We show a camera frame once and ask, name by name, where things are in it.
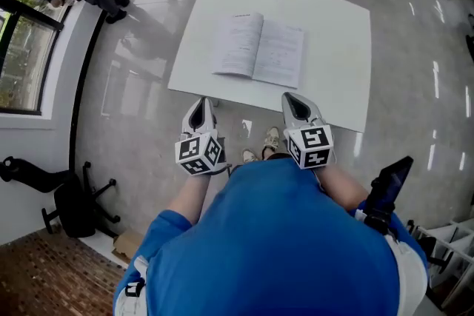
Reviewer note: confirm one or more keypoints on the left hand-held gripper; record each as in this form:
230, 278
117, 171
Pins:
189, 151

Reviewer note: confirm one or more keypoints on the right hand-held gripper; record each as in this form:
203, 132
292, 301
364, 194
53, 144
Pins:
314, 138

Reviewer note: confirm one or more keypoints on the white book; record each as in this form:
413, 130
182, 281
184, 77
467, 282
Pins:
259, 48

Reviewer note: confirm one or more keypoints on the person's right forearm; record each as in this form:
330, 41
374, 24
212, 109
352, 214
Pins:
342, 188

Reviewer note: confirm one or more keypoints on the person's left forearm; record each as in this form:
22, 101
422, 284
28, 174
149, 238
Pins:
189, 196

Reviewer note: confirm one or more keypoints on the person's right white sneaker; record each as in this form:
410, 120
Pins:
272, 138

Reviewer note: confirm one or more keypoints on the person's white sneaker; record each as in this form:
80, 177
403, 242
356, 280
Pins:
250, 156
272, 138

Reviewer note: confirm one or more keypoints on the person's dark shorts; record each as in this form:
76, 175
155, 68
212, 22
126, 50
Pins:
276, 157

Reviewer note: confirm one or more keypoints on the person's left white sneaker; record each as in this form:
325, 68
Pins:
250, 156

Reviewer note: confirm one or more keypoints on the white table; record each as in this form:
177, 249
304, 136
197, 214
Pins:
333, 48

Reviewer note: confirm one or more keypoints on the person's blue shirt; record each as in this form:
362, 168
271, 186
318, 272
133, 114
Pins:
270, 240

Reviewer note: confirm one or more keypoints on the cardboard box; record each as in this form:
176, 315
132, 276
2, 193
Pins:
127, 244

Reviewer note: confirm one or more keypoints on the black framed window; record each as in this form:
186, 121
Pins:
22, 66

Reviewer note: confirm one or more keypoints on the white metal rack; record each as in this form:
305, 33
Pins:
459, 233

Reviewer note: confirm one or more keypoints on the black phone on mount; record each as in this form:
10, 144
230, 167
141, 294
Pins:
392, 177

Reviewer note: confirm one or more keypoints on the black chair frame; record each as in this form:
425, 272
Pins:
429, 244

